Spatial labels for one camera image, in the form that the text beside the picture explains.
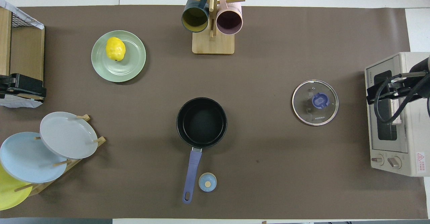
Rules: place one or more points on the green plate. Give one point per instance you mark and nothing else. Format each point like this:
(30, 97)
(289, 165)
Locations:
(131, 62)

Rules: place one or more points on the dark wooden board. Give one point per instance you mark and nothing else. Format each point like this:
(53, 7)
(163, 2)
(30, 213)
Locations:
(27, 52)

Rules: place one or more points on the brown table mat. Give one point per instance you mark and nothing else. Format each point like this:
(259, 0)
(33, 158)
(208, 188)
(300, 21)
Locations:
(268, 167)

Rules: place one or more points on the dark teal mug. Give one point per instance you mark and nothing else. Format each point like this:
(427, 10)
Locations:
(195, 19)

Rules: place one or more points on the light wooden board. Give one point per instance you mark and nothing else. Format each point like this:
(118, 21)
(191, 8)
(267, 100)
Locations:
(5, 42)

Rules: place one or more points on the glass lid with blue knob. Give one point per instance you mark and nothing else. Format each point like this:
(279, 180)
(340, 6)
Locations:
(314, 111)

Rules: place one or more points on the yellow potato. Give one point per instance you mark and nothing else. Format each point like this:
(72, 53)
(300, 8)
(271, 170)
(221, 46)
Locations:
(115, 49)

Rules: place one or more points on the wooden plate rack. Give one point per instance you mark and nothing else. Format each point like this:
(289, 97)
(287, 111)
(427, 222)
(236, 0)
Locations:
(75, 162)

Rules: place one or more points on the pink ribbed mug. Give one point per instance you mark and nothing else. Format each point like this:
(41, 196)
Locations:
(229, 21)

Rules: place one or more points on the white crumpled cloth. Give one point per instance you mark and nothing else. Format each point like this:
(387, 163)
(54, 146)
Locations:
(16, 102)

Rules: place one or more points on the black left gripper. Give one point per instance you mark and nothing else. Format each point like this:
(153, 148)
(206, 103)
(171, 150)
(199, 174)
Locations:
(7, 85)

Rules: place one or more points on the light blue plate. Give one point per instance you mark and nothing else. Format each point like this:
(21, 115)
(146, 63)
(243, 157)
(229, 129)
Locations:
(27, 160)

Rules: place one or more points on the yellow plate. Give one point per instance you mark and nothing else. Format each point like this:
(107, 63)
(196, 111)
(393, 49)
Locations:
(10, 193)

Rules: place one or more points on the grey plate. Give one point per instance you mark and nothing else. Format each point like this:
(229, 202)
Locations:
(67, 135)

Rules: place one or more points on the white patterned cloth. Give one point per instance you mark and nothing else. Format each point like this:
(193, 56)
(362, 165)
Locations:
(23, 15)

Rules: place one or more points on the cream toaster oven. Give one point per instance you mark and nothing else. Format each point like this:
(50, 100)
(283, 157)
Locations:
(403, 150)

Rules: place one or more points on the wooden mug tree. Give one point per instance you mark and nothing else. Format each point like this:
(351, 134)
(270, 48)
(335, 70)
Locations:
(213, 44)

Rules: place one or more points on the dark blue saucepan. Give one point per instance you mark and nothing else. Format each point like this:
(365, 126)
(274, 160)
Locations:
(201, 123)

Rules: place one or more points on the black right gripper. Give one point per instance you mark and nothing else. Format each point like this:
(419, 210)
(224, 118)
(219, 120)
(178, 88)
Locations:
(403, 91)

